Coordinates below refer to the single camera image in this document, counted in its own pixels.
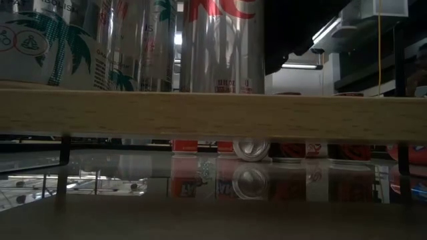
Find thin hanging yellow cable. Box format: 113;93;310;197
376;0;382;97

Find dark red soda can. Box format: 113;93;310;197
327;92;373;166
269;91;307;164

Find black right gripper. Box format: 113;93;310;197
266;0;351;75

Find wooden shelf with black frame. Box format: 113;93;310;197
0;19;427;177

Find silver Diet Coke can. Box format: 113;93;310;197
305;143;330;159
179;0;267;95

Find fluorescent tube light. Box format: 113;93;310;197
281;62;324;71

